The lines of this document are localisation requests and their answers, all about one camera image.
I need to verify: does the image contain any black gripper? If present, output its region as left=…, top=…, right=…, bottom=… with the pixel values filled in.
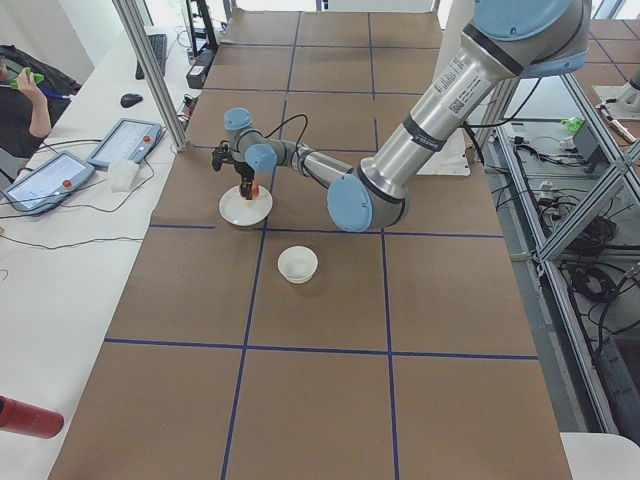
left=234, top=162, right=255, bottom=200

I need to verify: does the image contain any red yellow apple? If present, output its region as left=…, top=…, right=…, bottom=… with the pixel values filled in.
left=244, top=184, right=259, bottom=200

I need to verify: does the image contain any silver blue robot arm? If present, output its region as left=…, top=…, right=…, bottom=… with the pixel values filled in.
left=212, top=0, right=592, bottom=232

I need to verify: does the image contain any white plate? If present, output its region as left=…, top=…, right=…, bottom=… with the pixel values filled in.
left=218, top=186, right=273, bottom=227

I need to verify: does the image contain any white bowl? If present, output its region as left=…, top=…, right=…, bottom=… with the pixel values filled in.
left=277, top=245, right=318, bottom=284

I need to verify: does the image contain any far blue teach pendant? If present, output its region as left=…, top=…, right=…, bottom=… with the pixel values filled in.
left=86, top=118, right=163, bottom=168

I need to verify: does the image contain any blue teach pendant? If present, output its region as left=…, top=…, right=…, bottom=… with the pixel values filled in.
left=86, top=118, right=163, bottom=168
left=2, top=151, right=95, bottom=215

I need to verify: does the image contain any black computer box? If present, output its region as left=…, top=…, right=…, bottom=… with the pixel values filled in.
left=186, top=48, right=215, bottom=90

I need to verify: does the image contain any white tissue pack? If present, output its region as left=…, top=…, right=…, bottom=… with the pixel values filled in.
left=107, top=160, right=139, bottom=193

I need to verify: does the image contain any black computer mouse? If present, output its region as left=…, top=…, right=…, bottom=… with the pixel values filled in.
left=120, top=93, right=143, bottom=108

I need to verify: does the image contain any brown paper table cover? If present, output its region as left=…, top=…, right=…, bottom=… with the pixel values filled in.
left=51, top=12, right=570, bottom=479

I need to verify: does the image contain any black keyboard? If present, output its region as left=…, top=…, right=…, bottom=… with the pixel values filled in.
left=134, top=33, right=169, bottom=81

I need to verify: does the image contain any near blue teach pendant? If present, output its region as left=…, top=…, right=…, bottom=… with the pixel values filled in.
left=2, top=151, right=95, bottom=215

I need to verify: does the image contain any seated person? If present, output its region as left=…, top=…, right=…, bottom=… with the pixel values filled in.
left=1, top=45, right=81, bottom=159

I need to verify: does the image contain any red bottle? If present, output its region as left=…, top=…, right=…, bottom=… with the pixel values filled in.
left=1, top=396, right=64, bottom=439

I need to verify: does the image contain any green object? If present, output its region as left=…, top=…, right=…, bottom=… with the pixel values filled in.
left=561, top=116, right=585, bottom=134

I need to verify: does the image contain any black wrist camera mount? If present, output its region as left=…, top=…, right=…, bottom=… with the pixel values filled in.
left=211, top=143, right=234, bottom=172

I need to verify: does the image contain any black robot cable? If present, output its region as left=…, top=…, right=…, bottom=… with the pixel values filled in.
left=262, top=113, right=309, bottom=146

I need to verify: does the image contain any aluminium frame post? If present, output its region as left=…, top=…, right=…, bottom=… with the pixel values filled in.
left=112, top=0, right=187, bottom=152

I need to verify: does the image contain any aluminium side frame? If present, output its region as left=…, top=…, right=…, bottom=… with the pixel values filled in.
left=481, top=62, right=639, bottom=438

